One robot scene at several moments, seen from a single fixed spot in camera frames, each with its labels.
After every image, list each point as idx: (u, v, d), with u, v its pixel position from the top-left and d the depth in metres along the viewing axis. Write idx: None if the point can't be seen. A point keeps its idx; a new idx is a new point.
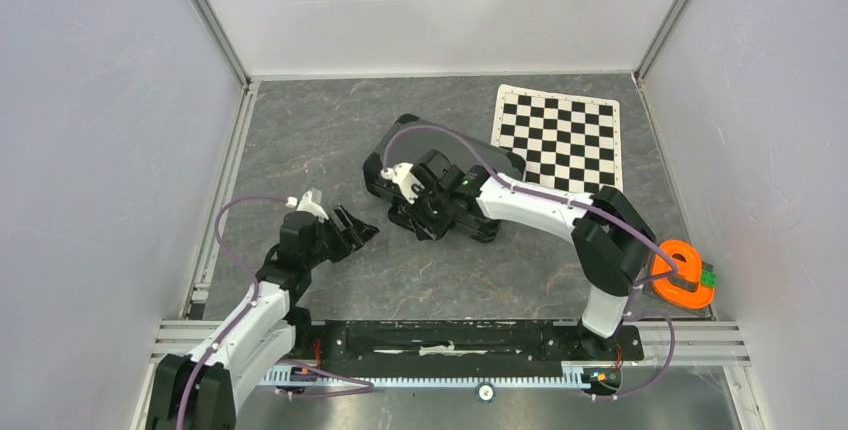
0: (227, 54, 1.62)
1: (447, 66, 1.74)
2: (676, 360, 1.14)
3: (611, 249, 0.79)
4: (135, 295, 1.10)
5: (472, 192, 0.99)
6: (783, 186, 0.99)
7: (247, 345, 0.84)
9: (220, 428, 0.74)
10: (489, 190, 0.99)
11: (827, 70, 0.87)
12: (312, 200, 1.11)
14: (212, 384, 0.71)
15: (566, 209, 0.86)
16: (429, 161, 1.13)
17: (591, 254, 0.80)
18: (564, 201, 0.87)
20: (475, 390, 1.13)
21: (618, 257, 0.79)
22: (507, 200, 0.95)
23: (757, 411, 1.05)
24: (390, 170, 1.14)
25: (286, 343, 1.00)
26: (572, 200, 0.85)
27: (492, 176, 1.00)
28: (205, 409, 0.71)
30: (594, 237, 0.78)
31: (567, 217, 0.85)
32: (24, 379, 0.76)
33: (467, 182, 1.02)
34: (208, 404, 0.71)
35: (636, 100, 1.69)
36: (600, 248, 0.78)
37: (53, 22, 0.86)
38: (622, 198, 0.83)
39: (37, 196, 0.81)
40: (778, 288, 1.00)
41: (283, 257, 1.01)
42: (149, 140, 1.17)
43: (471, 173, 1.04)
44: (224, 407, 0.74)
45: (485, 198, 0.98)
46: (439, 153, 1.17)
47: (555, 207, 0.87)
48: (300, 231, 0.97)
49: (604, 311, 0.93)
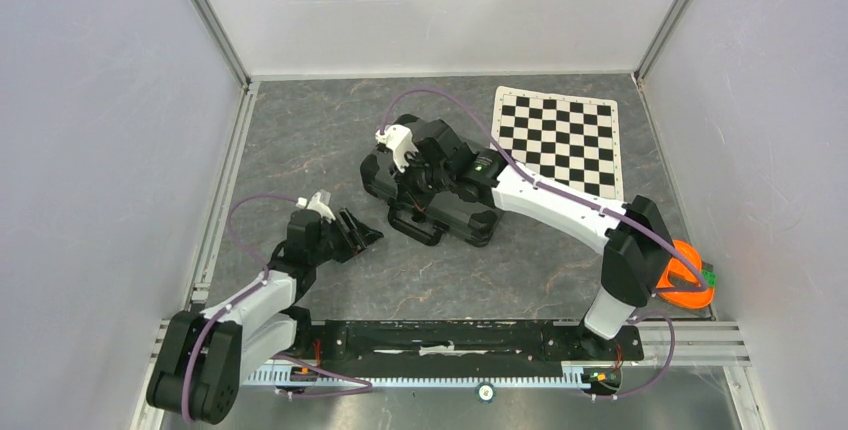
0: (227, 54, 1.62)
1: (447, 66, 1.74)
2: (676, 360, 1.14)
3: (640, 261, 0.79)
4: (135, 295, 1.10)
5: (487, 181, 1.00)
6: (783, 186, 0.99)
7: (258, 318, 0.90)
9: (225, 391, 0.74)
10: (506, 183, 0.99)
11: (827, 70, 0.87)
12: (321, 199, 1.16)
14: (223, 338, 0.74)
15: (597, 216, 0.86)
16: (439, 136, 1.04)
17: (620, 267, 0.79)
18: (595, 207, 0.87)
20: (475, 390, 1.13)
21: (644, 271, 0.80)
22: (528, 195, 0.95)
23: (757, 410, 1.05)
24: (383, 134, 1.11)
25: (286, 338, 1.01)
26: (605, 208, 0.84)
27: (510, 165, 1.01)
28: (215, 363, 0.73)
30: (628, 251, 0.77)
31: (599, 226, 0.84)
32: (25, 379, 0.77)
33: (480, 168, 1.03)
34: (218, 354, 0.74)
35: (636, 100, 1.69)
36: (632, 261, 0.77)
37: (52, 22, 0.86)
38: (655, 210, 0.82)
39: (37, 197, 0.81)
40: (779, 288, 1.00)
41: (289, 251, 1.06)
42: (149, 140, 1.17)
43: (484, 158, 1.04)
44: (233, 368, 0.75)
45: (501, 188, 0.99)
46: (448, 124, 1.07)
47: (585, 212, 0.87)
48: (307, 229, 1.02)
49: (610, 314, 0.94)
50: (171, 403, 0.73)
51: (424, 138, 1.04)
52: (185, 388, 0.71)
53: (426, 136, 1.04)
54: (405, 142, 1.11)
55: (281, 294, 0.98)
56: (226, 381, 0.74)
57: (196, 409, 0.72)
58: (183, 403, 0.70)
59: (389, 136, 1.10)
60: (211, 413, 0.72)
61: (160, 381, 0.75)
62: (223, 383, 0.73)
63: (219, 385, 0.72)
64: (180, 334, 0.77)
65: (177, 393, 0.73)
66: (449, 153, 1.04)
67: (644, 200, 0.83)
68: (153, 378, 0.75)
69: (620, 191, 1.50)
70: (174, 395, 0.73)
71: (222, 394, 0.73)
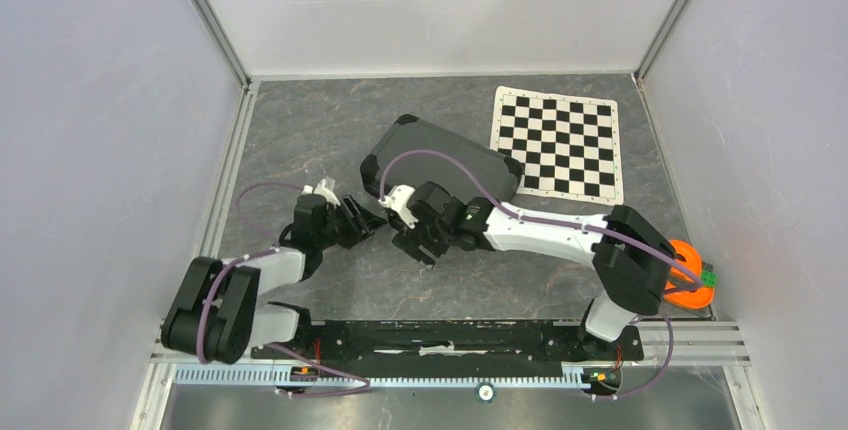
0: (227, 54, 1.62)
1: (447, 66, 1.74)
2: (676, 360, 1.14)
3: (635, 270, 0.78)
4: (135, 294, 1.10)
5: (478, 227, 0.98)
6: (783, 186, 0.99)
7: (270, 274, 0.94)
9: (239, 333, 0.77)
10: (496, 223, 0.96)
11: (827, 69, 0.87)
12: (325, 186, 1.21)
14: (242, 279, 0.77)
15: (581, 234, 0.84)
16: (427, 195, 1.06)
17: (615, 280, 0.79)
18: (577, 226, 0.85)
20: (475, 390, 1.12)
21: (644, 278, 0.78)
22: (517, 230, 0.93)
23: (757, 411, 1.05)
24: (387, 198, 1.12)
25: (287, 330, 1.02)
26: (587, 224, 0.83)
27: (496, 206, 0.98)
28: (232, 303, 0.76)
30: (616, 262, 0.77)
31: (584, 242, 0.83)
32: (25, 379, 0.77)
33: (471, 215, 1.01)
34: (237, 292, 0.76)
35: (636, 100, 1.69)
36: (623, 271, 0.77)
37: (53, 22, 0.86)
38: (637, 217, 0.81)
39: (37, 196, 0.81)
40: (778, 287, 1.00)
41: (296, 234, 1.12)
42: (149, 140, 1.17)
43: (473, 204, 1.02)
44: (248, 312, 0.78)
45: (492, 230, 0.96)
46: (436, 183, 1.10)
47: (569, 233, 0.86)
48: (312, 212, 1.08)
49: (613, 319, 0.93)
50: (185, 342, 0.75)
51: (414, 200, 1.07)
52: (203, 325, 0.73)
53: (416, 198, 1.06)
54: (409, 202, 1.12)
55: (292, 260, 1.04)
56: (240, 325, 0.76)
57: (210, 350, 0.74)
58: (198, 342, 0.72)
59: (390, 201, 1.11)
60: (226, 353, 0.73)
61: (174, 322, 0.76)
62: (238, 325, 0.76)
63: (235, 325, 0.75)
64: (198, 275, 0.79)
65: (192, 332, 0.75)
66: (439, 210, 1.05)
67: (624, 208, 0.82)
68: (167, 317, 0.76)
69: (620, 191, 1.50)
70: (188, 335, 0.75)
71: (236, 335, 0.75)
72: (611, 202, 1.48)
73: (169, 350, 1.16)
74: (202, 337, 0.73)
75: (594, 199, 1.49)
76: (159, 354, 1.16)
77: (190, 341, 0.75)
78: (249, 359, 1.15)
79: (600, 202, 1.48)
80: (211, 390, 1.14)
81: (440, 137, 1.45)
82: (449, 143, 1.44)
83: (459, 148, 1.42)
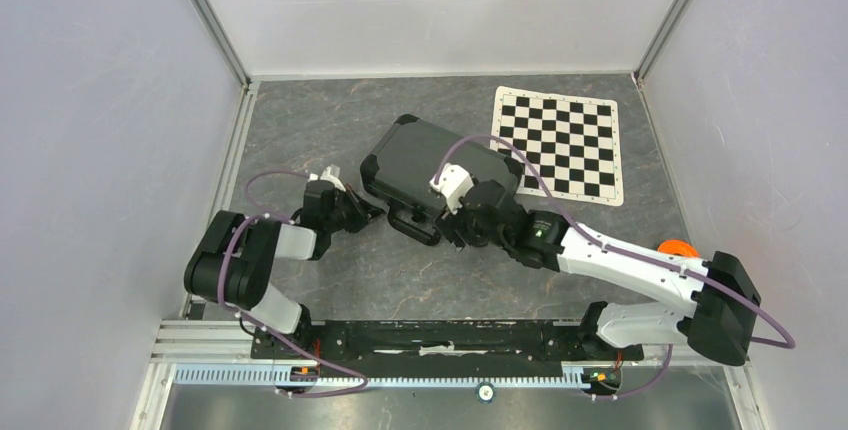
0: (227, 53, 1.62)
1: (446, 66, 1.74)
2: (676, 360, 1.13)
3: (737, 329, 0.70)
4: (135, 295, 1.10)
5: (552, 248, 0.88)
6: (783, 186, 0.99)
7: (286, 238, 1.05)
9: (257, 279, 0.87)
10: (571, 248, 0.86)
11: (827, 69, 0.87)
12: (333, 175, 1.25)
14: (265, 231, 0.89)
15: (679, 278, 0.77)
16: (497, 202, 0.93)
17: (713, 336, 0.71)
18: (675, 268, 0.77)
20: (475, 390, 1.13)
21: (741, 336, 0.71)
22: (600, 260, 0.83)
23: (757, 411, 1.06)
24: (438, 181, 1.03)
25: (290, 320, 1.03)
26: (688, 270, 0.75)
27: (572, 226, 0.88)
28: (253, 253, 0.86)
30: (723, 320, 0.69)
31: (683, 290, 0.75)
32: (24, 379, 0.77)
33: (541, 232, 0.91)
34: (259, 243, 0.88)
35: (636, 100, 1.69)
36: (729, 331, 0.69)
37: (53, 23, 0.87)
38: (741, 269, 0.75)
39: (38, 195, 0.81)
40: (778, 287, 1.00)
41: (304, 218, 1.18)
42: (149, 140, 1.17)
43: (543, 219, 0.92)
44: (264, 264, 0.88)
45: (567, 254, 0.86)
46: (502, 189, 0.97)
47: (664, 275, 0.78)
48: (321, 199, 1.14)
49: (637, 334, 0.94)
50: (204, 283, 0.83)
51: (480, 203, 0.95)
52: (225, 267, 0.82)
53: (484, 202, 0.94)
54: (461, 189, 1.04)
55: (303, 238, 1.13)
56: (258, 273, 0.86)
57: (229, 292, 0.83)
58: (220, 281, 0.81)
59: (443, 185, 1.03)
60: (244, 295, 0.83)
61: (196, 265, 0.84)
62: (256, 272, 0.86)
63: (255, 271, 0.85)
64: (223, 226, 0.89)
65: (212, 274, 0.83)
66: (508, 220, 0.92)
67: (725, 256, 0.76)
68: (189, 260, 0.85)
69: (620, 191, 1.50)
70: (208, 275, 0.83)
71: (254, 280, 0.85)
72: (611, 202, 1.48)
73: (169, 350, 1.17)
74: (224, 279, 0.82)
75: (594, 199, 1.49)
76: (160, 354, 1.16)
77: (210, 282, 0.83)
78: (249, 359, 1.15)
79: (600, 202, 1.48)
80: (211, 390, 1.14)
81: (442, 137, 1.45)
82: (450, 142, 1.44)
83: (461, 148, 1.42)
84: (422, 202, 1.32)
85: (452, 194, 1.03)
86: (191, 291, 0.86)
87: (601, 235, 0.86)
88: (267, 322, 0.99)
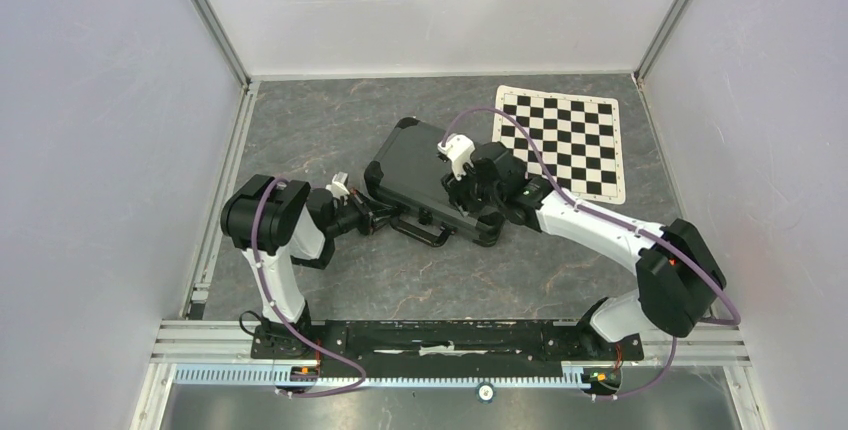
0: (227, 53, 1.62)
1: (447, 66, 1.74)
2: (677, 361, 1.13)
3: (678, 288, 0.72)
4: (135, 294, 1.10)
5: (533, 204, 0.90)
6: (783, 186, 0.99)
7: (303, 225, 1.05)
9: (289, 226, 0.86)
10: (550, 203, 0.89)
11: (827, 69, 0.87)
12: (339, 181, 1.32)
14: (298, 184, 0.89)
15: (632, 236, 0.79)
16: (497, 157, 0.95)
17: (652, 291, 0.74)
18: (631, 228, 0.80)
20: (475, 390, 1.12)
21: (682, 298, 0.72)
22: (570, 218, 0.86)
23: (758, 411, 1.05)
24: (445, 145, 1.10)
25: (296, 305, 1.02)
26: (641, 228, 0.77)
27: (555, 189, 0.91)
28: (287, 197, 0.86)
30: (660, 272, 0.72)
31: (634, 246, 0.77)
32: (25, 379, 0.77)
33: (528, 191, 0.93)
34: (293, 190, 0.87)
35: (635, 100, 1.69)
36: (664, 285, 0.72)
37: (53, 23, 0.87)
38: (696, 236, 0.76)
39: (38, 195, 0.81)
40: (779, 287, 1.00)
41: None
42: (149, 140, 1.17)
43: (534, 183, 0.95)
44: (295, 212, 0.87)
45: (544, 209, 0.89)
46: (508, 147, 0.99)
47: (620, 232, 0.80)
48: (321, 209, 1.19)
49: (623, 322, 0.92)
50: (238, 223, 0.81)
51: (481, 156, 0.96)
52: (260, 208, 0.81)
53: (484, 155, 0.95)
54: (466, 154, 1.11)
55: (313, 235, 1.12)
56: (290, 218, 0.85)
57: (261, 233, 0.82)
58: (255, 220, 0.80)
59: (449, 149, 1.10)
60: (277, 235, 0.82)
61: (232, 207, 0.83)
62: (289, 216, 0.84)
63: (287, 214, 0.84)
64: (260, 179, 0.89)
65: (246, 216, 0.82)
66: (503, 176, 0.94)
67: (684, 224, 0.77)
68: (226, 202, 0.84)
69: (621, 190, 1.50)
70: (242, 217, 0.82)
71: (286, 223, 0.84)
72: (616, 199, 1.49)
73: (169, 350, 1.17)
74: (259, 218, 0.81)
75: (594, 198, 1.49)
76: (160, 354, 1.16)
77: (244, 224, 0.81)
78: (249, 359, 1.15)
79: (602, 201, 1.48)
80: (211, 389, 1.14)
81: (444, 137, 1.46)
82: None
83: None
84: (428, 206, 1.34)
85: (458, 158, 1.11)
86: (225, 233, 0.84)
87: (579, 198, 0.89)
88: (278, 298, 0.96)
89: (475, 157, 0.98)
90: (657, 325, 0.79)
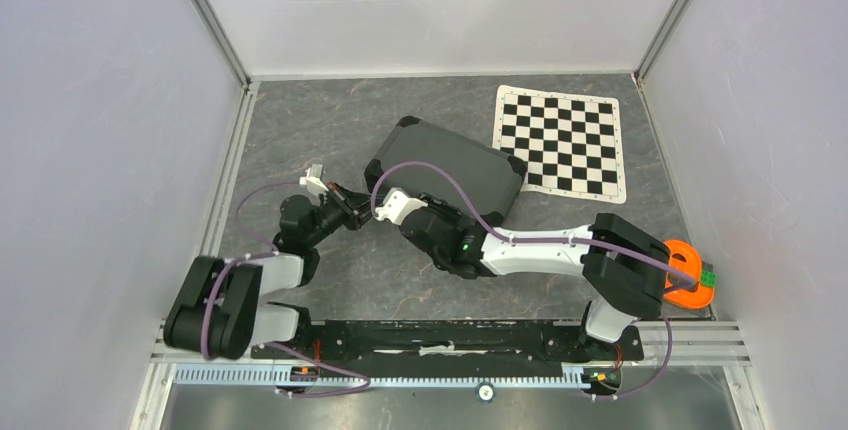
0: (227, 53, 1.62)
1: (447, 66, 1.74)
2: (676, 360, 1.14)
3: (630, 280, 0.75)
4: (134, 294, 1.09)
5: (475, 257, 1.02)
6: (784, 186, 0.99)
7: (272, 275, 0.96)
9: (243, 326, 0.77)
10: (490, 249, 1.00)
11: (827, 69, 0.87)
12: (315, 177, 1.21)
14: (247, 275, 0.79)
15: (570, 248, 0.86)
16: (427, 225, 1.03)
17: (613, 290, 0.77)
18: (566, 240, 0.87)
20: (475, 390, 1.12)
21: (639, 285, 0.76)
22: (511, 254, 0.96)
23: (757, 411, 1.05)
24: (380, 211, 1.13)
25: (287, 328, 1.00)
26: (573, 238, 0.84)
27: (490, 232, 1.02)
28: (238, 302, 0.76)
30: (608, 273, 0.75)
31: (574, 255, 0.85)
32: (24, 379, 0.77)
33: (467, 246, 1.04)
34: (237, 296, 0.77)
35: (636, 100, 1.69)
36: (615, 282, 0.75)
37: (53, 24, 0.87)
38: (622, 222, 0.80)
39: (37, 193, 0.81)
40: (780, 288, 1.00)
41: (290, 242, 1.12)
42: (148, 140, 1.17)
43: (469, 234, 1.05)
44: (250, 310, 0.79)
45: (489, 257, 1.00)
46: (430, 210, 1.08)
47: (559, 248, 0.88)
48: (300, 222, 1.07)
49: (612, 321, 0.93)
50: (187, 337, 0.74)
51: (412, 229, 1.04)
52: (207, 322, 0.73)
53: (414, 227, 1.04)
54: (405, 210, 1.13)
55: (290, 265, 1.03)
56: (244, 321, 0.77)
57: (213, 345, 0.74)
58: (202, 336, 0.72)
59: (387, 212, 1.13)
60: (230, 348, 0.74)
61: (177, 320, 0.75)
62: (242, 321, 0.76)
63: (239, 321, 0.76)
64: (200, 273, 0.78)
65: (193, 329, 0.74)
66: (439, 240, 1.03)
67: (607, 215, 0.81)
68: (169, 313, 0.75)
69: (621, 190, 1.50)
70: (190, 331, 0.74)
71: (240, 329, 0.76)
72: (614, 200, 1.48)
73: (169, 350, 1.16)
74: (206, 332, 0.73)
75: (595, 198, 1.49)
76: (159, 353, 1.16)
77: (193, 337, 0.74)
78: (249, 359, 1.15)
79: (602, 200, 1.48)
80: (211, 390, 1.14)
81: (418, 172, 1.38)
82: (424, 180, 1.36)
83: (433, 186, 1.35)
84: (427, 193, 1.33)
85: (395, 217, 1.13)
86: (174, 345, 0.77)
87: (509, 232, 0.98)
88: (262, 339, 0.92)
89: (405, 230, 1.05)
90: (633, 315, 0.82)
